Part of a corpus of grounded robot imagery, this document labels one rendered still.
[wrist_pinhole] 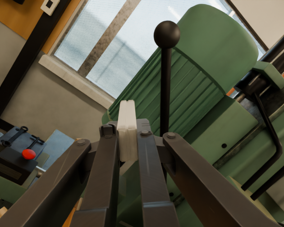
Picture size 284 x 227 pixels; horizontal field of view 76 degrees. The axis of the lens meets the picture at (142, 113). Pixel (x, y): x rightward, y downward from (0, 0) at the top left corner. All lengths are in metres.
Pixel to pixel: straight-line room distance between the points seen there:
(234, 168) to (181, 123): 0.15
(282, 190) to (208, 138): 0.18
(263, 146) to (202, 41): 0.24
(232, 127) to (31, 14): 1.63
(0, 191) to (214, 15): 0.58
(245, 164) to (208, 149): 0.08
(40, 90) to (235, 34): 1.70
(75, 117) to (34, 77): 0.49
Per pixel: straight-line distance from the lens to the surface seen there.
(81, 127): 1.91
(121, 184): 0.54
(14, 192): 0.56
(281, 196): 0.49
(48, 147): 0.75
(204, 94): 0.36
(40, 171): 0.58
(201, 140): 0.41
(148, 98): 0.35
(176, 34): 0.25
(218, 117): 0.40
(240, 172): 0.44
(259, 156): 0.44
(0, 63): 1.94
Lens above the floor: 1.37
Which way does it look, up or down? 14 degrees down
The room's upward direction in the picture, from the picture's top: 41 degrees clockwise
